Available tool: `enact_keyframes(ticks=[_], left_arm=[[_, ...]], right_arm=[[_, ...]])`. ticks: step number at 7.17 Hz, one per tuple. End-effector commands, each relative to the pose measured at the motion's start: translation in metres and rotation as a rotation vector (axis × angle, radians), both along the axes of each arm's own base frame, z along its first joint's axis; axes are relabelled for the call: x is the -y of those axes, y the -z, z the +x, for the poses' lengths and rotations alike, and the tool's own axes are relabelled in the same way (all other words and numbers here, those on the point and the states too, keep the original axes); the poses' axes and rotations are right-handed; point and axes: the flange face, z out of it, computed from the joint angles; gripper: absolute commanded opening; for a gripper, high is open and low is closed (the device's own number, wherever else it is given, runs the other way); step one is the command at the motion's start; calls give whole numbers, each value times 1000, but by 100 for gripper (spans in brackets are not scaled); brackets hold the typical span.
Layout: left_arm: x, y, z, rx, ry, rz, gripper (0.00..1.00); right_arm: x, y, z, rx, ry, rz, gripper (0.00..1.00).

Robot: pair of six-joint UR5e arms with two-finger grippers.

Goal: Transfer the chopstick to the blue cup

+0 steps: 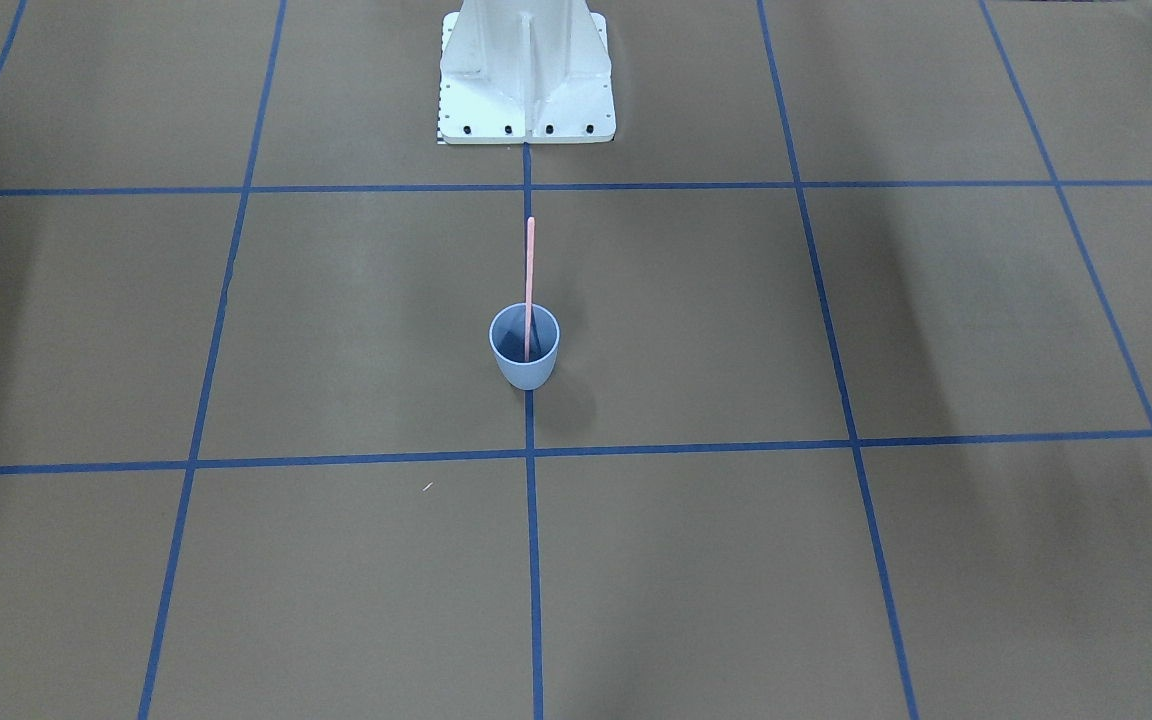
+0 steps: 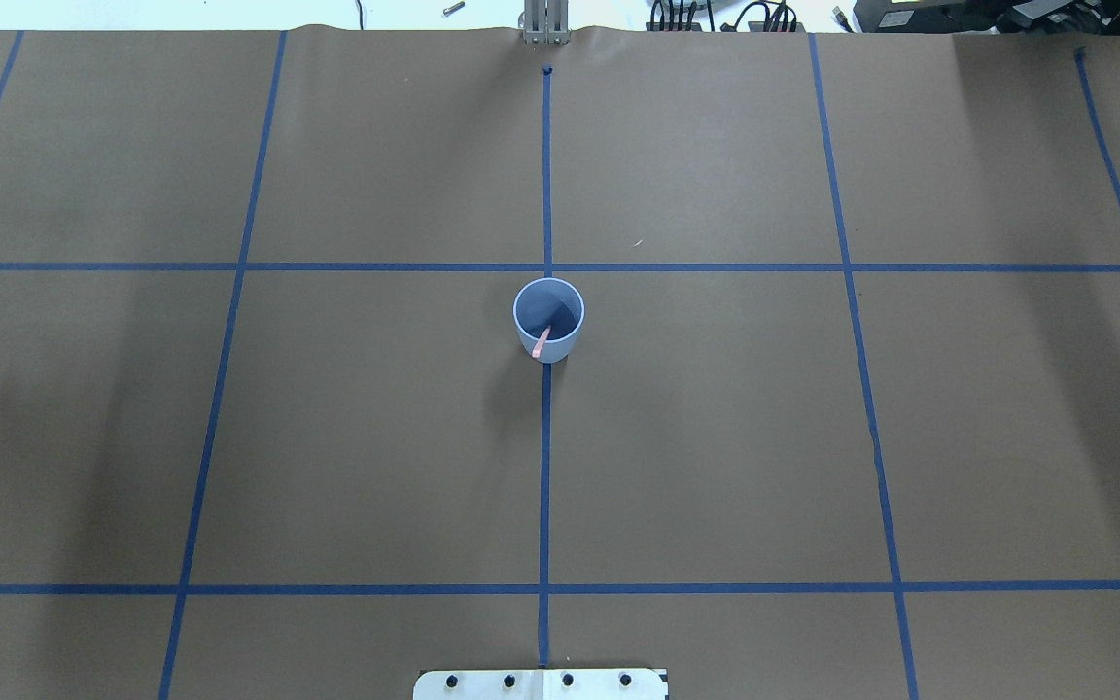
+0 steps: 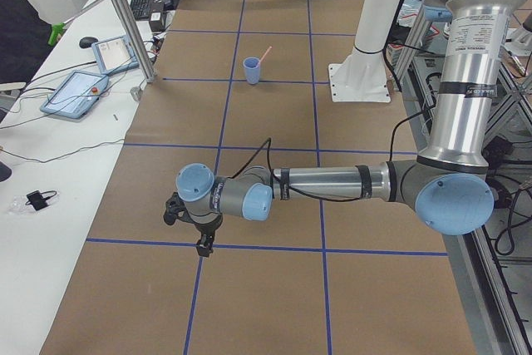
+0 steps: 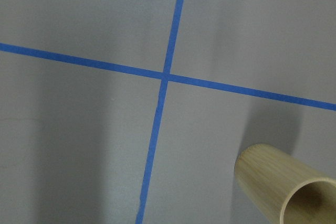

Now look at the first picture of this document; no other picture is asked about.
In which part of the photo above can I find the blue plastic cup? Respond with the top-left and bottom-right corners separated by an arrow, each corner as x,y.
488,304 -> 562,391

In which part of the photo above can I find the white camera stand pillar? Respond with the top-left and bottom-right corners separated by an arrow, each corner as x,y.
435,1 -> 617,145

